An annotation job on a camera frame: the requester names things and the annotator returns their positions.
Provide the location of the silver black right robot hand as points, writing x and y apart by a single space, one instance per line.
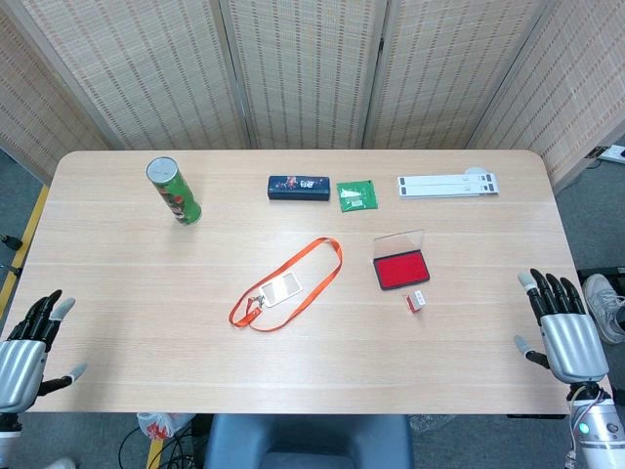
571 342

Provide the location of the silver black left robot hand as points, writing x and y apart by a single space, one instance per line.
19 359

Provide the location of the small red white stamp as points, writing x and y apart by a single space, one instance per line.
416 300

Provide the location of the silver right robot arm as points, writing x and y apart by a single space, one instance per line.
600 430

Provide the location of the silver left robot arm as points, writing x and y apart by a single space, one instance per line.
6 439

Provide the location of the red ink pad clear lid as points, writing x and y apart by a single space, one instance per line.
401 269

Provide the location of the grey white sneaker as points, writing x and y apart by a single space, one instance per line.
603 305

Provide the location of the white red plastic bag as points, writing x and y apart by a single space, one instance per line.
158 425

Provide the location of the white power strip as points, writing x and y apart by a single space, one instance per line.
610 153

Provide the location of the white folded stand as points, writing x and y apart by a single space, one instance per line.
446 186

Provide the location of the green chips can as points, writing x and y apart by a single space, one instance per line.
178 198

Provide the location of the woven folding screen panel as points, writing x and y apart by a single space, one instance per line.
34 112
571 98
146 73
305 68
454 68

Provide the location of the green foil packet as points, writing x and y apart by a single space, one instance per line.
357 196

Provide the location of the clear badge holder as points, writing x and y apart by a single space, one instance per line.
280 289

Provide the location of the dark blue rectangular case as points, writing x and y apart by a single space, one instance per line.
299 188

